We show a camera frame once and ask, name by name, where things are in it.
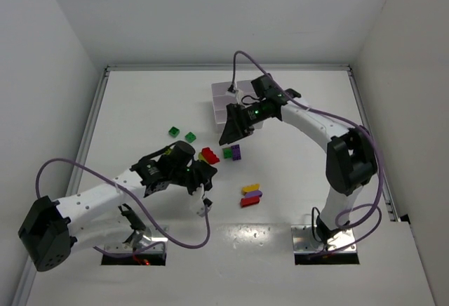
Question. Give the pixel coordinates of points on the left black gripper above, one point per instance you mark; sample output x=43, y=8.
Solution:
x=198, y=176

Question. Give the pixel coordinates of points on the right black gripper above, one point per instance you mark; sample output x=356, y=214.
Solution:
x=240, y=120

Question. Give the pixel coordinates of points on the dark green lego brick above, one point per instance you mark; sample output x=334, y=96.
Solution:
x=190, y=137
x=174, y=132

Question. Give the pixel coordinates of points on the long red lego brick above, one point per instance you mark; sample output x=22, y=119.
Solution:
x=246, y=202

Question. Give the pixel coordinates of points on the yellow lego brick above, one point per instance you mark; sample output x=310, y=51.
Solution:
x=250, y=188

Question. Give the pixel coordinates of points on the lavender curved lego brick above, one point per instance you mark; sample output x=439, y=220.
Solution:
x=255, y=193

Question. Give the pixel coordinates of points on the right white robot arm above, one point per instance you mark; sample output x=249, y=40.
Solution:
x=350, y=159

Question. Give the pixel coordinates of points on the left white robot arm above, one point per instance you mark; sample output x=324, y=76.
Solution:
x=113, y=213

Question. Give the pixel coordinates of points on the purple lego plate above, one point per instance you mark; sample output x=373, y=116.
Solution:
x=236, y=152

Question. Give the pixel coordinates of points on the left white compartment tray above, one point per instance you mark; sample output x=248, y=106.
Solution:
x=221, y=97

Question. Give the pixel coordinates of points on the white compartment tray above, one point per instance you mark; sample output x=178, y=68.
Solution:
x=221, y=97
x=246, y=97

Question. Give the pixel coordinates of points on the right white compartment tray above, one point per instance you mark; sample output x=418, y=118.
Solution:
x=246, y=97

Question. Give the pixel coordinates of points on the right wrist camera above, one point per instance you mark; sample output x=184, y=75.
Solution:
x=235, y=92

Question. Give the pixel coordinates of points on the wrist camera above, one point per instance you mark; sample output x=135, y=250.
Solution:
x=200, y=204
x=235, y=92

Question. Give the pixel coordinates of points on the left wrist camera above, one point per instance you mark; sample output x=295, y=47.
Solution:
x=200, y=204

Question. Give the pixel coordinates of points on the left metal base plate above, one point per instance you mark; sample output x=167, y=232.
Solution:
x=150, y=242

